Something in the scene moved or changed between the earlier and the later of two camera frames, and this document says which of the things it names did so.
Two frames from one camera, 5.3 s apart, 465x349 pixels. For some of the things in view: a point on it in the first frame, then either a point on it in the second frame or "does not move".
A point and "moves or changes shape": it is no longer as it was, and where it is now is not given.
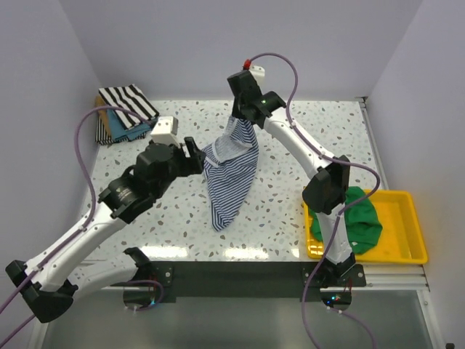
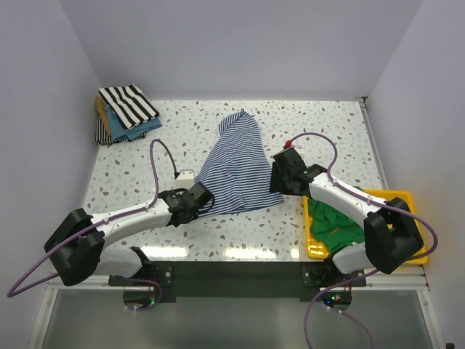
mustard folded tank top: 99,102 does not move
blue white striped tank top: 229,163 moves or changes shape
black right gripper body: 237,108 -> 279,181
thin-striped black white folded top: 102,135 does not move
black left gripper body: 184,166 -> 192,217
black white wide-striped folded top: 129,104 does not move
